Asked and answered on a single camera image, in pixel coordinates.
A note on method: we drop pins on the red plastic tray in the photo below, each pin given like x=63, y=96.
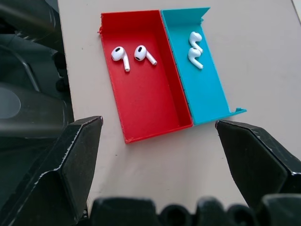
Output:
x=145, y=94

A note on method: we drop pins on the teal plastic tray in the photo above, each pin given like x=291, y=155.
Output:
x=202, y=82

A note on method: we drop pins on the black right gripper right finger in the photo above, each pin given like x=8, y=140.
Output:
x=254, y=160

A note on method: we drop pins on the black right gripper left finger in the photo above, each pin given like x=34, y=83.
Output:
x=63, y=169

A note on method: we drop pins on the dark robot body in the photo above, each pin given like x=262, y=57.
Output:
x=28, y=70

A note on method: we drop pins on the white earbud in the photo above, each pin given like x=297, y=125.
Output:
x=194, y=57
x=195, y=40
x=120, y=57
x=142, y=54

